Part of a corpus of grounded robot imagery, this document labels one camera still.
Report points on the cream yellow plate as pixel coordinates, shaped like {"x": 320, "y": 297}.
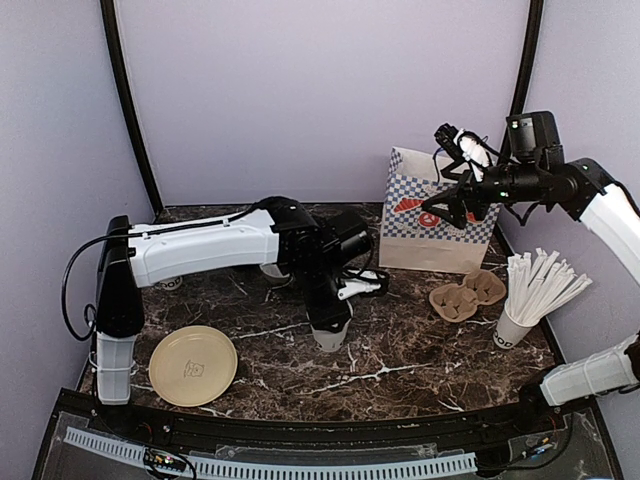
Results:
{"x": 193, "y": 366}

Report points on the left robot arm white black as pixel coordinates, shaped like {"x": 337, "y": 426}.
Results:
{"x": 275, "y": 231}

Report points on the blue checkered paper bag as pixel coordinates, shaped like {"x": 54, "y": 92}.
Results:
{"x": 411, "y": 238}

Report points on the black front table rail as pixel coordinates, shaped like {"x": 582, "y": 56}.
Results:
{"x": 483, "y": 428}

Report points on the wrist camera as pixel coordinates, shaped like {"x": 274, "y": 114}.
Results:
{"x": 463, "y": 143}
{"x": 367, "y": 283}

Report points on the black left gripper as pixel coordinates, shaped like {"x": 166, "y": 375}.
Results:
{"x": 324, "y": 318}

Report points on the white ceramic bowl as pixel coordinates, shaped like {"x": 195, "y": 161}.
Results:
{"x": 273, "y": 274}

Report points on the left black frame post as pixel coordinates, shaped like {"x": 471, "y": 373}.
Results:
{"x": 120, "y": 75}

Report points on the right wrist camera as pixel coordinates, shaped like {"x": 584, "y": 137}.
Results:
{"x": 463, "y": 143}

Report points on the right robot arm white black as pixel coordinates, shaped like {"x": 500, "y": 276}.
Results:
{"x": 537, "y": 173}

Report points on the white perforated cable duct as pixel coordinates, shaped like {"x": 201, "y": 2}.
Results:
{"x": 241, "y": 463}

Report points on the brown cardboard cup carrier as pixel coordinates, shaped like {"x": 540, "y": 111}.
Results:
{"x": 458, "y": 302}

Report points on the white cup holding straws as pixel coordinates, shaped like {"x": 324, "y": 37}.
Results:
{"x": 508, "y": 332}

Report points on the black frame post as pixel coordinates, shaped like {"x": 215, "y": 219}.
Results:
{"x": 529, "y": 48}
{"x": 120, "y": 75}

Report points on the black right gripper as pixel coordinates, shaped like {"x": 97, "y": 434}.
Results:
{"x": 455, "y": 195}

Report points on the white paper cup stack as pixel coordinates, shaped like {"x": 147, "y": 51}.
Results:
{"x": 170, "y": 284}

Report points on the right black frame post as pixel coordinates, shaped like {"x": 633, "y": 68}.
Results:
{"x": 529, "y": 48}

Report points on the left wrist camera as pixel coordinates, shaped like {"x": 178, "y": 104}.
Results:
{"x": 367, "y": 283}

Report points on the paper wrapped straws bundle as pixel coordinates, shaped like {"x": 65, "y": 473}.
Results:
{"x": 540, "y": 283}

